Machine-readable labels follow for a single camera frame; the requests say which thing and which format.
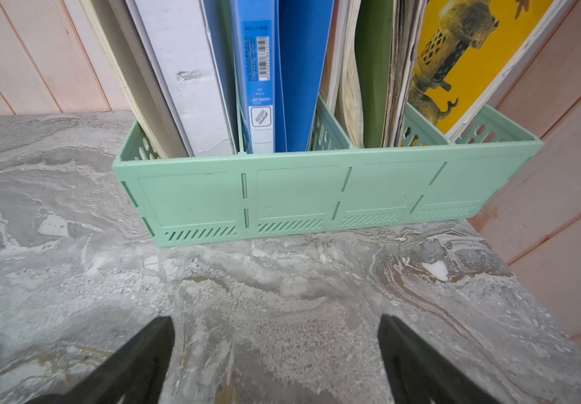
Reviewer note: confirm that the blue binder folder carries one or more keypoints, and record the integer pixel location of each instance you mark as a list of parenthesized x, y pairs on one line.
[(280, 49)]

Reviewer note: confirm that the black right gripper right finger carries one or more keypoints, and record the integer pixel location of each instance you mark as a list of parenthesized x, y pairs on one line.
[(418, 373)]

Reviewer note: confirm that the green plastic file organizer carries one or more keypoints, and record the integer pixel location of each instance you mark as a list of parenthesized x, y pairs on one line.
[(334, 187)]

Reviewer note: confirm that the white book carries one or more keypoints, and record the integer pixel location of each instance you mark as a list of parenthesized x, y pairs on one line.
[(177, 36)]

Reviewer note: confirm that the beige book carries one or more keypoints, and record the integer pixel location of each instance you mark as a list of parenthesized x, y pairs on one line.
[(113, 26)]

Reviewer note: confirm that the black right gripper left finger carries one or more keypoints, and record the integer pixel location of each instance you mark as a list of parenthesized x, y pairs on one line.
[(133, 374)]

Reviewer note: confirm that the green folder with papers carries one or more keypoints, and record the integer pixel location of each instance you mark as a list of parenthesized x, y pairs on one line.
[(380, 46)]

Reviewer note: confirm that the yellow cover magazine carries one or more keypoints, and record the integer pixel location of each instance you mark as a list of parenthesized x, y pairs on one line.
[(466, 50)]

